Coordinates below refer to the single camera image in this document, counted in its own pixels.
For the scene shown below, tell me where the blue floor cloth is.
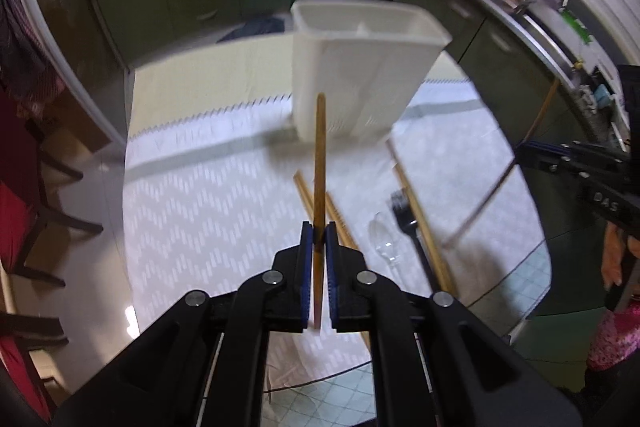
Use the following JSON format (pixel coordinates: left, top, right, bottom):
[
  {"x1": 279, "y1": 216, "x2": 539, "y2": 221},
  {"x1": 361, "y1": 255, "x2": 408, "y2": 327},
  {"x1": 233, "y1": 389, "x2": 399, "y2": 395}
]
[{"x1": 218, "y1": 16, "x2": 285, "y2": 43}]

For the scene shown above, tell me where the white patterned tablecloth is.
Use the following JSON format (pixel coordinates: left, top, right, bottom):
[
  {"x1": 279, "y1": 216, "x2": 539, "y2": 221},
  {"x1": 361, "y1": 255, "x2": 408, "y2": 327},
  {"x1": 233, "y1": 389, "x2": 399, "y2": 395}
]
[{"x1": 121, "y1": 33, "x2": 554, "y2": 390}]

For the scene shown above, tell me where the person's right hand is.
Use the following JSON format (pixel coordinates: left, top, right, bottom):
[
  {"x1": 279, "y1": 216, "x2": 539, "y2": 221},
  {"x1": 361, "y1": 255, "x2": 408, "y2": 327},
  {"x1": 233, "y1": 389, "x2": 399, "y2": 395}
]
[{"x1": 601, "y1": 222, "x2": 628, "y2": 291}]

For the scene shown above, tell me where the long wooden chopstick right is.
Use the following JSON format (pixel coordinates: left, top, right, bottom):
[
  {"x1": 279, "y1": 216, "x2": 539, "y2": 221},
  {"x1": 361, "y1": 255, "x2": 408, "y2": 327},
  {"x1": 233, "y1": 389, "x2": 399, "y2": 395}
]
[{"x1": 386, "y1": 139, "x2": 457, "y2": 296}]

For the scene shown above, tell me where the clear plastic spoon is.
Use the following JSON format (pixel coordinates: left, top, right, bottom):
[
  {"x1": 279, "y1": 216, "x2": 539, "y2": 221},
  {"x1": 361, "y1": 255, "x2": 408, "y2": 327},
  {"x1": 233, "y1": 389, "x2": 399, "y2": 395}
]
[{"x1": 368, "y1": 212, "x2": 400, "y2": 268}]

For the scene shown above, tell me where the white plastic utensil holder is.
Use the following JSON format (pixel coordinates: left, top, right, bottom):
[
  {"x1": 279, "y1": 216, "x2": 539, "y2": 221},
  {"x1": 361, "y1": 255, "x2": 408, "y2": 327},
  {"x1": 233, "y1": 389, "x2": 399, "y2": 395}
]
[{"x1": 291, "y1": 0, "x2": 452, "y2": 142}]

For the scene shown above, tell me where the black plastic fork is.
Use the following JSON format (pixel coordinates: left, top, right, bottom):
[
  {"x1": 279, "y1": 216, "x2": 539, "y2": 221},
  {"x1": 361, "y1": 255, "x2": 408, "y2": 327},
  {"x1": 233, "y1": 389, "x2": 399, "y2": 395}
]
[{"x1": 390, "y1": 191, "x2": 442, "y2": 293}]

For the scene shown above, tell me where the red dining chair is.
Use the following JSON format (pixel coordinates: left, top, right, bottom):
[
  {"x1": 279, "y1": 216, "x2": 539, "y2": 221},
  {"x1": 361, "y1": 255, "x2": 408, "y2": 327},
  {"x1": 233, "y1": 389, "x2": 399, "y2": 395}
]
[{"x1": 1, "y1": 94, "x2": 103, "y2": 426}]

